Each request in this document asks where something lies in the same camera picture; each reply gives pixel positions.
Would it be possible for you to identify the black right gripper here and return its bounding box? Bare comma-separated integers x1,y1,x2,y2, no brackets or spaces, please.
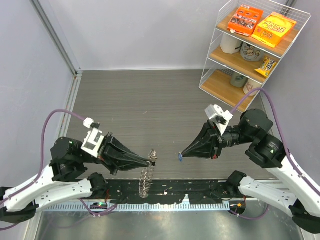
181,117,255,158

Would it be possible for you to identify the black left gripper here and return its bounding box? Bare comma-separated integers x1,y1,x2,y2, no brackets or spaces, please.
80,130,152,175

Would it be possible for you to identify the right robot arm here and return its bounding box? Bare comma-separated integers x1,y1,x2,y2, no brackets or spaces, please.
180,105,320,234

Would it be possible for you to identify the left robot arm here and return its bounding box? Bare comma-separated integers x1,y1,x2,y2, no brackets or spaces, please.
0,128,155,224

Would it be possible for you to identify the grey-green mug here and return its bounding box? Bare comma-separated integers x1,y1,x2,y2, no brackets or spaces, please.
229,72,248,88

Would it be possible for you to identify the white mug red writing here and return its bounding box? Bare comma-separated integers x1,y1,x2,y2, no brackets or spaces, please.
243,78,262,94

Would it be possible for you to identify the yellow candy packet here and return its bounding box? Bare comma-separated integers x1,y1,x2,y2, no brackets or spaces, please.
255,56,278,78

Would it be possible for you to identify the grey cartoon mug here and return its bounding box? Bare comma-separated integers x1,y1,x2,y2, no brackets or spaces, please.
240,42,265,62

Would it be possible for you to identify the white paper roll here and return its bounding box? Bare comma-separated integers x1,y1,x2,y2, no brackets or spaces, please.
220,33,243,54

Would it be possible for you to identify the orange snack box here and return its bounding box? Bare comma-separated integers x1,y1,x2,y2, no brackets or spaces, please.
227,4,264,37

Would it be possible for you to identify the yellow snack bag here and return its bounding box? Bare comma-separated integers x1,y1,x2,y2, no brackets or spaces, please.
251,12,297,48

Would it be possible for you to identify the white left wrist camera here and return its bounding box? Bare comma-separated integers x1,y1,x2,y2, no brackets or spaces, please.
81,117,104,158

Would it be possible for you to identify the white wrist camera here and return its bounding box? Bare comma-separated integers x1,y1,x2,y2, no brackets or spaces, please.
204,104,234,136
81,117,104,158

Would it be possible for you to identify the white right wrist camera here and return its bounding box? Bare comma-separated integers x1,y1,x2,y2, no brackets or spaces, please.
204,104,234,136

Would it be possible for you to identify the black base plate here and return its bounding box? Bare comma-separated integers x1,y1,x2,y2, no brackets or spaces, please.
99,179,244,205

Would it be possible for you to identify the white slotted cable duct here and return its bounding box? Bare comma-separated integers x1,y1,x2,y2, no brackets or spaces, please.
44,201,230,212

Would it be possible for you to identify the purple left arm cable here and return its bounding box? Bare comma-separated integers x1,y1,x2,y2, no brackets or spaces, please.
0,109,95,231

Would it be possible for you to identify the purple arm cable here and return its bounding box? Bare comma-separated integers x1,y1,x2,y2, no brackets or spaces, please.
0,109,95,231
231,87,320,197

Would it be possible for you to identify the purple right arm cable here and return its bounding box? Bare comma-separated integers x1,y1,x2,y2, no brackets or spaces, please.
231,87,320,197

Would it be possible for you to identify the white wire shelf rack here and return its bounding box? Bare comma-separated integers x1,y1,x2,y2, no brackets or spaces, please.
199,0,311,113

